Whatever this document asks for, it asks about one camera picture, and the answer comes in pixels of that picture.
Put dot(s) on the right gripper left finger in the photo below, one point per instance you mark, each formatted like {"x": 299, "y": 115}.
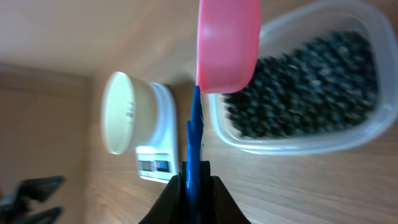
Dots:
{"x": 169, "y": 208}

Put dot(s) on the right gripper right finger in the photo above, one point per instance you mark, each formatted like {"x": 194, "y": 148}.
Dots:
{"x": 217, "y": 205}

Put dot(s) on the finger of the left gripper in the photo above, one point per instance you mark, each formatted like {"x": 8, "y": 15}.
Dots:
{"x": 46, "y": 217}
{"x": 33, "y": 189}

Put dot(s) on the pink scoop blue handle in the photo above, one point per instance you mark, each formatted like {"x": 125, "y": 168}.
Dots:
{"x": 227, "y": 47}

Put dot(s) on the white digital kitchen scale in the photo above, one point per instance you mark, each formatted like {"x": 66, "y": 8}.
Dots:
{"x": 157, "y": 160}

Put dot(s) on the white round bowl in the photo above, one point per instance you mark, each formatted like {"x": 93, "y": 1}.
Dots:
{"x": 128, "y": 113}

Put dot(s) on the black beans pile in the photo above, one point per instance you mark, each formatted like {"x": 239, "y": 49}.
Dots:
{"x": 326, "y": 85}

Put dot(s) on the clear plastic container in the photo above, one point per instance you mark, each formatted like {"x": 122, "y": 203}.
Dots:
{"x": 294, "y": 28}

